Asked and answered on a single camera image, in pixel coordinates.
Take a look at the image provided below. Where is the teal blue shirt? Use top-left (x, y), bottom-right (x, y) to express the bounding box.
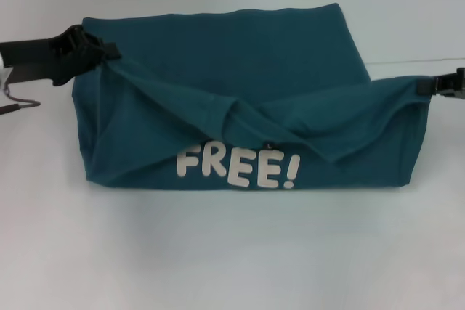
top-left (70, 2), bottom-right (432, 192)

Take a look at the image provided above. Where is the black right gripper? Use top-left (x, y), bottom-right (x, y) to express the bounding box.
top-left (417, 67), bottom-right (465, 101)

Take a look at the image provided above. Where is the dark left gripper cable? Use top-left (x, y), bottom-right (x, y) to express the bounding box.
top-left (0, 66), bottom-right (39, 115)

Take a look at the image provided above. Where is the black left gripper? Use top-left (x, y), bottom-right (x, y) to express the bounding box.
top-left (0, 24), bottom-right (122, 87)

